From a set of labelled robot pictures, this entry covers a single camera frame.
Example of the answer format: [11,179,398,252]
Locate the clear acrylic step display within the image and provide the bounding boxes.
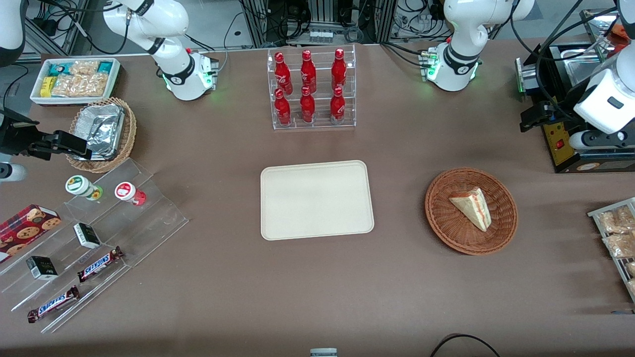
[0,158,190,334]

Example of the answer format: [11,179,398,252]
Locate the aluminium frame rack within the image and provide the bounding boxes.
[238,0,397,48]

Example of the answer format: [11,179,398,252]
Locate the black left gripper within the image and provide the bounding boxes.
[519,100,579,133]

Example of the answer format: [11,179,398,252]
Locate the light wicker basket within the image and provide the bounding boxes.
[66,97,137,174]

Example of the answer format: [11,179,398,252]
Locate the triangular sandwich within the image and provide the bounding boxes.
[449,187,492,233]

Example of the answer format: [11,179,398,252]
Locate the white rectangular snack bin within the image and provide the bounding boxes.
[30,57,122,107]

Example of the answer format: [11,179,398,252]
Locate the clear acrylic bottle rack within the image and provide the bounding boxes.
[266,44,357,130]

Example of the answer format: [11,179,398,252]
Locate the black food warmer machine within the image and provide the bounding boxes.
[515,7,635,174]

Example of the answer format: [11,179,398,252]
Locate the red cola bottle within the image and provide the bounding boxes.
[329,86,346,124]
[274,51,294,96]
[300,86,317,123]
[300,49,318,94]
[331,48,348,92]
[274,88,292,126]

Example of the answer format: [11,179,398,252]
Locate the beige plastic tray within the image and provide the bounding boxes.
[260,160,375,241]

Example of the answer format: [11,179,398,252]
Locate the green label yogurt cup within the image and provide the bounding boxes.
[65,175,104,201]

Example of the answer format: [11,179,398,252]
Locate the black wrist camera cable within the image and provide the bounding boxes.
[510,0,603,122]

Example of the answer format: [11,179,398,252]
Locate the aluminium foil container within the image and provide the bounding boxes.
[74,103,126,161]

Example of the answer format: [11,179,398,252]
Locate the snickers chocolate bar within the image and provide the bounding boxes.
[77,246,125,283]
[27,285,80,324]

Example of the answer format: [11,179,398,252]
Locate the small black box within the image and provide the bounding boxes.
[26,256,59,281]
[73,223,102,249]

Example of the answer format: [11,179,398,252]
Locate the small clear cracker bag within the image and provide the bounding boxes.
[69,59,100,75]

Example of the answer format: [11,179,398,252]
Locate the large clear cracker bag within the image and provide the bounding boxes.
[51,73,109,98]

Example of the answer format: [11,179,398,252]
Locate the black base cable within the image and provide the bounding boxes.
[186,10,259,73]

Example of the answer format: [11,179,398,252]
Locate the red cookie box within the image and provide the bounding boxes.
[0,204,62,264]

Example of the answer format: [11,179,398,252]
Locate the tray of packaged crackers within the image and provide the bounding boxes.
[588,197,635,303]

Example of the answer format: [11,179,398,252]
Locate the red label yogurt cup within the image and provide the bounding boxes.
[115,182,147,207]

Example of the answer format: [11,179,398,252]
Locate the brown wicker basket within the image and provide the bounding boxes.
[425,167,518,256]

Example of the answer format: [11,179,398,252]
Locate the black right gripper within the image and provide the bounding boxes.
[0,111,93,161]

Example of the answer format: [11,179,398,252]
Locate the black cable loop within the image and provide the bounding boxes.
[429,334,502,357]

